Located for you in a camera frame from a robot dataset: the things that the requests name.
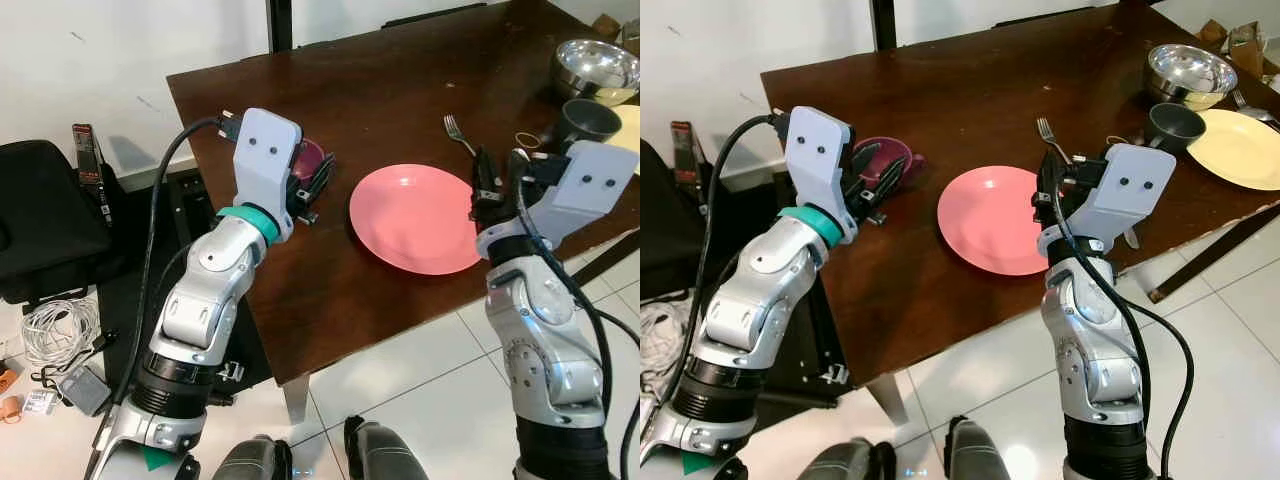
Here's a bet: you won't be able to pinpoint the purple cup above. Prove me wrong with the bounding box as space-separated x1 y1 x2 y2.
297 138 329 183
852 137 926 188

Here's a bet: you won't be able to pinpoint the metal fork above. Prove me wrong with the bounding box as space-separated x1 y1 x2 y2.
1037 117 1073 166
444 115 481 161

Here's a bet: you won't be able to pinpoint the pink plate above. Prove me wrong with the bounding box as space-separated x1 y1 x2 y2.
937 165 1051 278
349 163 493 276

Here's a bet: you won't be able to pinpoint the dark slanted table leg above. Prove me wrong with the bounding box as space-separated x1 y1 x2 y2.
1148 200 1280 304
570 230 641 286

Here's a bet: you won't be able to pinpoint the pale yellow plate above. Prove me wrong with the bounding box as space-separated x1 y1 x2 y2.
1186 108 1280 191
598 103 641 179

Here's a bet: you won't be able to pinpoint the shiny metal bowl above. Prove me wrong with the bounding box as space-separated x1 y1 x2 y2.
1146 44 1239 111
550 40 641 107

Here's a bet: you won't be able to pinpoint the brown cardboard box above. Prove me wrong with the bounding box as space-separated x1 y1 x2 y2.
590 14 641 56
1195 18 1280 76

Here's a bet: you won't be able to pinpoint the black and red box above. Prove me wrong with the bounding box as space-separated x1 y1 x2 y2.
72 123 113 229
670 120 709 186

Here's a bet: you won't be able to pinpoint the pale table leg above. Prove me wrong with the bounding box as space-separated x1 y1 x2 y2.
865 372 911 426
283 375 311 426

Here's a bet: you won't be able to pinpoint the black fabric bag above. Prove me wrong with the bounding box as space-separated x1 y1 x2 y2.
0 140 129 304

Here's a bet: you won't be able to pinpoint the robot right leg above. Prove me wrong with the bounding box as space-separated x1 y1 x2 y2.
344 415 429 480
943 415 1023 480

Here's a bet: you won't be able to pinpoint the robot leg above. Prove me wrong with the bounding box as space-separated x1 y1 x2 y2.
213 435 293 480
943 415 1023 480
795 438 886 480
344 415 429 480

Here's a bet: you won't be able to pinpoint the robot left leg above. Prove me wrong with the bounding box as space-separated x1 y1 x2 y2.
213 435 293 480
795 438 886 480

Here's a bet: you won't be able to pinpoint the grey power adapter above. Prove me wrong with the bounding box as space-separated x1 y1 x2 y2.
55 365 113 418

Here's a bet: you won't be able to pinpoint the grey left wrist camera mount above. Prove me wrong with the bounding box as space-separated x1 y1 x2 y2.
232 108 303 216
785 105 856 216

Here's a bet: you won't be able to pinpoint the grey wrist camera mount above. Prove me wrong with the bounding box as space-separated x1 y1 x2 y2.
785 105 856 216
232 108 303 216
478 140 641 259
1040 143 1176 256

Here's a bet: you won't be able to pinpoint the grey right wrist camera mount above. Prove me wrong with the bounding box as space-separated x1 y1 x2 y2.
1040 143 1176 256
478 140 641 259

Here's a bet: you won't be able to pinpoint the dark upright post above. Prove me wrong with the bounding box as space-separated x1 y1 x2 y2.
266 0 294 53
868 0 898 51

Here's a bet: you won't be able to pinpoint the coiled white cable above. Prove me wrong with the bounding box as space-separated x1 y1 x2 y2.
20 295 103 373
640 300 691 401

